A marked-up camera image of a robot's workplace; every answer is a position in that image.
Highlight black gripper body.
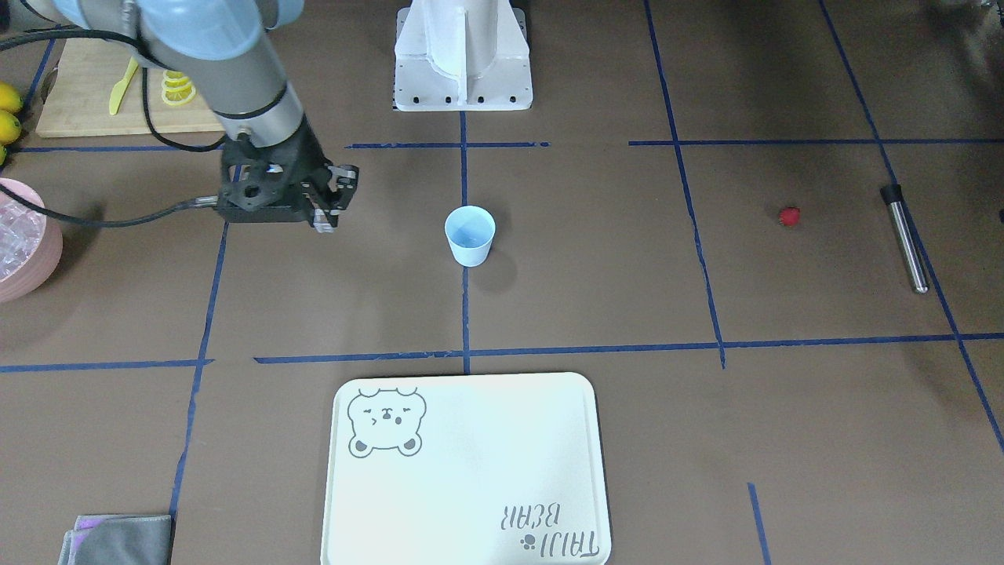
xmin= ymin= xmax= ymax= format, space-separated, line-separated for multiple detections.
xmin=216 ymin=118 xmax=331 ymax=223

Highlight red strawberry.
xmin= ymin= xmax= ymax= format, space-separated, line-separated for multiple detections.
xmin=777 ymin=206 xmax=801 ymax=228

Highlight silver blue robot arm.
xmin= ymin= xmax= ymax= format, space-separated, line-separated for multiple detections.
xmin=2 ymin=1 xmax=358 ymax=233

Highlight light blue cup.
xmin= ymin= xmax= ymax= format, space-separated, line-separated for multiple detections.
xmin=444 ymin=206 xmax=497 ymax=268

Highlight pink bowl of ice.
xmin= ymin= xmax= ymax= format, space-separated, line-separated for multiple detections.
xmin=1 ymin=178 xmax=64 ymax=303

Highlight lemon slices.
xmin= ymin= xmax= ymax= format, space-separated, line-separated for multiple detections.
xmin=161 ymin=69 xmax=198 ymax=107

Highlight yellow plastic knife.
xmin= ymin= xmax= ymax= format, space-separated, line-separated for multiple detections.
xmin=107 ymin=57 xmax=140 ymax=117

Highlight wooden cutting board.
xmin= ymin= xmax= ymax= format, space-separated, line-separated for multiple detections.
xmin=35 ymin=38 xmax=223 ymax=138

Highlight yellow lemon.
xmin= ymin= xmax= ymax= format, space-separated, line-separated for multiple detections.
xmin=0 ymin=108 xmax=23 ymax=146
xmin=0 ymin=80 xmax=24 ymax=115

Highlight cream bear tray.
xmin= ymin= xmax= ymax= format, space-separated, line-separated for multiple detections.
xmin=319 ymin=372 xmax=613 ymax=564

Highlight grey folded cloth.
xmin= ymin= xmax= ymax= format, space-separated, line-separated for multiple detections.
xmin=57 ymin=514 xmax=173 ymax=564

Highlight steel muddler with black tip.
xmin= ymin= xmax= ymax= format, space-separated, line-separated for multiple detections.
xmin=881 ymin=184 xmax=929 ymax=294

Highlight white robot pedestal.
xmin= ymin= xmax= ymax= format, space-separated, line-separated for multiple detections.
xmin=392 ymin=1 xmax=534 ymax=112

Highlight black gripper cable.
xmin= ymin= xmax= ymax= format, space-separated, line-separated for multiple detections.
xmin=0 ymin=27 xmax=228 ymax=228

